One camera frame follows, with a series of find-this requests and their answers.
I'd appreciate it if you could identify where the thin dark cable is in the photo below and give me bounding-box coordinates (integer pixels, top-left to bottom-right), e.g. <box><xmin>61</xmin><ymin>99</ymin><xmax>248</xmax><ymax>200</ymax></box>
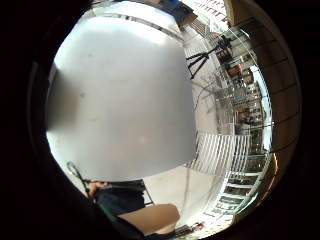
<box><xmin>65</xmin><ymin>161</ymin><xmax>93</xmax><ymax>198</ymax></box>

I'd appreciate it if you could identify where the black camera tripod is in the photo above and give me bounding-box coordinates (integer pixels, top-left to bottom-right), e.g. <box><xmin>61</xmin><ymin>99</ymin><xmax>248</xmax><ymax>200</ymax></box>
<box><xmin>185</xmin><ymin>34</ymin><xmax>234</xmax><ymax>80</ymax></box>

